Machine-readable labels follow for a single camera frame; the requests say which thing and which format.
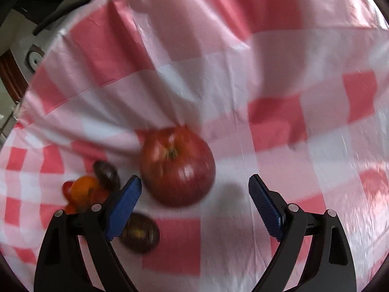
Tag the dark brown water chestnut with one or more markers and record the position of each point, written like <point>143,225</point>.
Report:
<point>142,234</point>
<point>106,173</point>

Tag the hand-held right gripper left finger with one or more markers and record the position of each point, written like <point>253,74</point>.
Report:
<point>124,206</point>

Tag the red white checked tablecloth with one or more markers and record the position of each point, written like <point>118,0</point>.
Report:
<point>243,67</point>

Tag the orange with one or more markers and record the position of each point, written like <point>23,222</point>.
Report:
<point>83,187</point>

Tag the red apple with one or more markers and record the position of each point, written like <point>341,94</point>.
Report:
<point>177,170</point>

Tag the wooden door frame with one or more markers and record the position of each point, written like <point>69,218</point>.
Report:
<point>9,76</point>

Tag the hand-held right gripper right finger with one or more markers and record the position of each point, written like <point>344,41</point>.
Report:
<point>266,206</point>

